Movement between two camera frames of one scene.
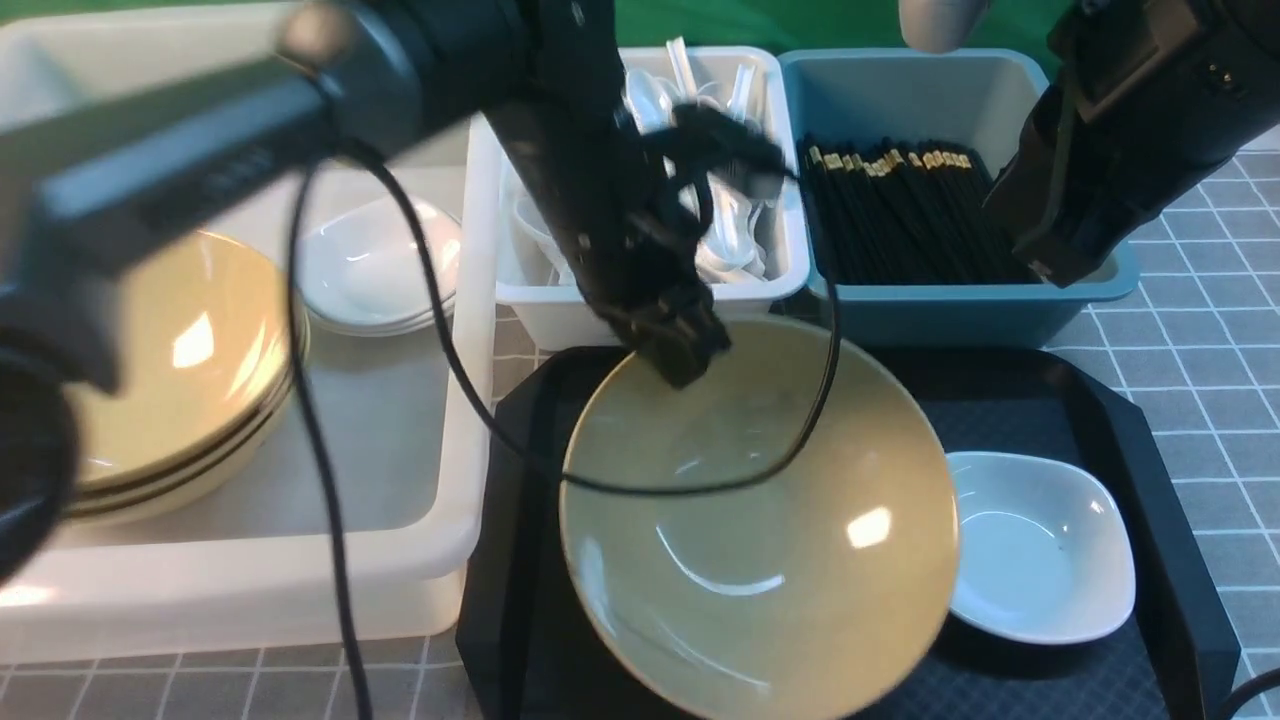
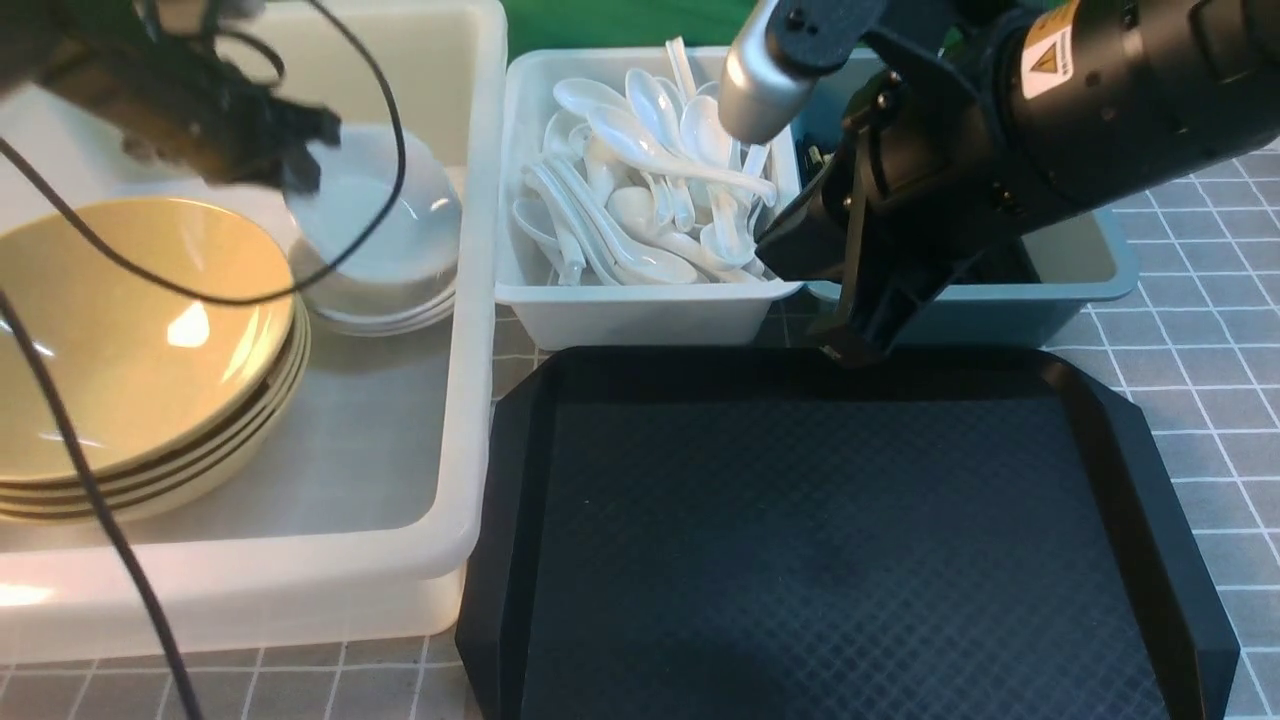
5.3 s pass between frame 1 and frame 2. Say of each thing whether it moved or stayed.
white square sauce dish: moved
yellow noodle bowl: moved
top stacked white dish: stayed
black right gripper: moved
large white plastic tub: stayed
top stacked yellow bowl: stayed
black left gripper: moved
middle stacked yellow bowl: stayed
